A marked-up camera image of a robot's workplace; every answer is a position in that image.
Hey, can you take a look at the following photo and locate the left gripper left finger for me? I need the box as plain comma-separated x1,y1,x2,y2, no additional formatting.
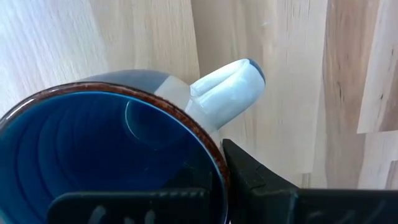
47,149,218,224

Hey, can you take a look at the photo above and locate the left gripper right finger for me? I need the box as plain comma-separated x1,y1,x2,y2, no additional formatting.
222,139,398,224

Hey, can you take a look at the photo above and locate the blue and white mug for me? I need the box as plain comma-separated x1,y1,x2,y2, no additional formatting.
0,58,267,224

